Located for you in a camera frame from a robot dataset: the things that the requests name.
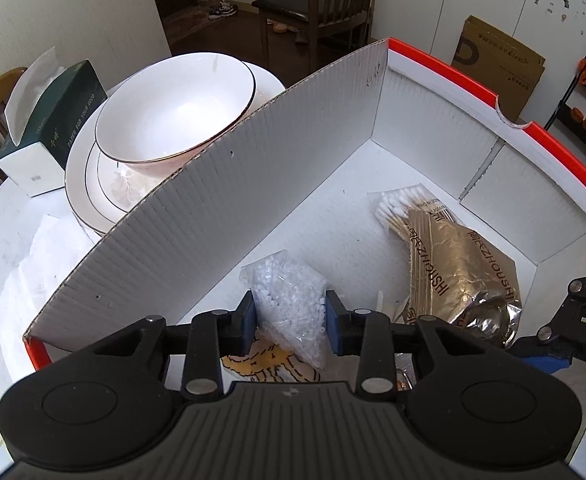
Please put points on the red cardboard box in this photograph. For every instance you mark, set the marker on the red cardboard box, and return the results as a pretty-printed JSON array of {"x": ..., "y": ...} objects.
[{"x": 323, "y": 170}]

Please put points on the green white tissue box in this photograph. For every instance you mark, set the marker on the green white tissue box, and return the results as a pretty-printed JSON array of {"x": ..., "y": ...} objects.
[{"x": 48, "y": 135}]

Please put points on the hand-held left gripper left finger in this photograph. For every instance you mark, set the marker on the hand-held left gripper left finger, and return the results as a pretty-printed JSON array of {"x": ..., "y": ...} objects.
[{"x": 247, "y": 319}]

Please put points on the white bowl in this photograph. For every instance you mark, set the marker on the white bowl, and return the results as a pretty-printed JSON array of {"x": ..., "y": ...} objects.
[{"x": 173, "y": 105}]

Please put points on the bag of white beads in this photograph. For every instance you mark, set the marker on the bag of white beads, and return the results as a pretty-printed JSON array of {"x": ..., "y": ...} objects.
[{"x": 285, "y": 295}]

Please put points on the white paper towel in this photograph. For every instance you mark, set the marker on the white paper towel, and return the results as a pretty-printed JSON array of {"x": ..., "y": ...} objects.
[{"x": 33, "y": 270}]

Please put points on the cotton swabs pack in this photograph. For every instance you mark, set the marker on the cotton swabs pack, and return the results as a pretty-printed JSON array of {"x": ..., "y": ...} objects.
[{"x": 398, "y": 210}]

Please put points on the dark chair with black seat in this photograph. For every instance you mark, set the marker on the dark chair with black seat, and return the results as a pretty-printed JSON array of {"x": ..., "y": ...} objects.
[{"x": 318, "y": 0}]

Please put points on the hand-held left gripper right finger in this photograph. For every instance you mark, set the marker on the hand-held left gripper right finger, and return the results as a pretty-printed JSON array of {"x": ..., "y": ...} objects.
[{"x": 332, "y": 321}]

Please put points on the pair of sneakers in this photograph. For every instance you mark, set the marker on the pair of sneakers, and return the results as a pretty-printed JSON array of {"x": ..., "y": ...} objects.
[{"x": 223, "y": 10}]

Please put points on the gold foil packet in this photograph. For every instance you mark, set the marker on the gold foil packet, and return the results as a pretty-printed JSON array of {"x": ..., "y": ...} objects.
[
  {"x": 478, "y": 280},
  {"x": 418, "y": 265}
]

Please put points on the stack of white plates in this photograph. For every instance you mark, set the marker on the stack of white plates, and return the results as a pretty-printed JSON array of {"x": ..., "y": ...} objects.
[{"x": 75, "y": 190}]

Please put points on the yellow printed packet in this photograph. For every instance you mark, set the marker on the yellow printed packet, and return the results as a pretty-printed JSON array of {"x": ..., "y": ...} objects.
[{"x": 268, "y": 362}]

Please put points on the white plate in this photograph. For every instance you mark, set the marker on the white plate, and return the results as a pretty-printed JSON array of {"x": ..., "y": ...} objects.
[{"x": 110, "y": 195}]

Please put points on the brown cardboard carton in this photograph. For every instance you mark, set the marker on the brown cardboard carton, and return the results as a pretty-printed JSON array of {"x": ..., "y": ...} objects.
[{"x": 498, "y": 65}]

